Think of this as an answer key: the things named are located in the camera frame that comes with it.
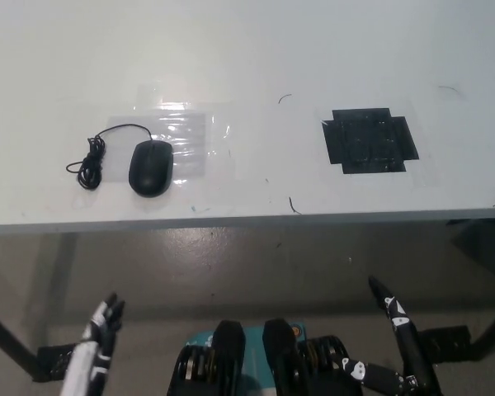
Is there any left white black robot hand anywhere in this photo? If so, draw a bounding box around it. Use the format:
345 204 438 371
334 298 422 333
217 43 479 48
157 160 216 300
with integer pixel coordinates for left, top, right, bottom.
60 291 127 396

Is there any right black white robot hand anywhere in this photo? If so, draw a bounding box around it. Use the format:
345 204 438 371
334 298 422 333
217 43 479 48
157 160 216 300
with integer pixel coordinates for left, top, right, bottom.
341 276 443 396

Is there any black computer mouse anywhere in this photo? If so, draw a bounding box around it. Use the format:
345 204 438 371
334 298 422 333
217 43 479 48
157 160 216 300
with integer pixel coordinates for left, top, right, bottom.
128 139 175 198

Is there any black perforated foot plate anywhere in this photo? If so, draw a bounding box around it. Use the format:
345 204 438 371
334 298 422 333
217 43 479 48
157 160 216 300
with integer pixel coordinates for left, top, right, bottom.
419 325 474 365
31 340 87 383

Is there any black tape patch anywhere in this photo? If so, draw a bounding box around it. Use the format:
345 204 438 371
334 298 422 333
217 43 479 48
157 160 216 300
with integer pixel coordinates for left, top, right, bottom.
322 107 420 175

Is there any clear plastic sheet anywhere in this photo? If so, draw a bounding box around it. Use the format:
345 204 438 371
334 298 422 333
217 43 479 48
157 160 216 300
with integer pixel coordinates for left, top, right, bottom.
106 84 233 185

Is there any black mouse cable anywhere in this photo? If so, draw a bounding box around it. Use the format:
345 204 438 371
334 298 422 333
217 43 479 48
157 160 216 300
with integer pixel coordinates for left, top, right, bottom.
65 123 153 191

